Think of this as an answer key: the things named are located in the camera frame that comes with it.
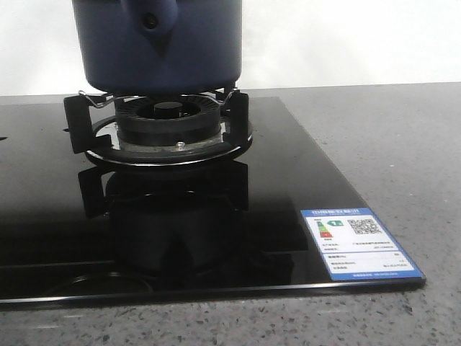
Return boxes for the black pot support grate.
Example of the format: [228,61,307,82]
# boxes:
[64,89,252,167]

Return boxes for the blue energy rating sticker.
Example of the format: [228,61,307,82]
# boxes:
[301,208,423,281]

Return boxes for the black gas burner head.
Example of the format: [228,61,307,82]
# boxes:
[116,95,220,146]

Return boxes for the black glass gas cooktop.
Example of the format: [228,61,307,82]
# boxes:
[1,97,426,310]

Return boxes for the dark blue cooking pot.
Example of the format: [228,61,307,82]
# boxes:
[72,0,243,95]

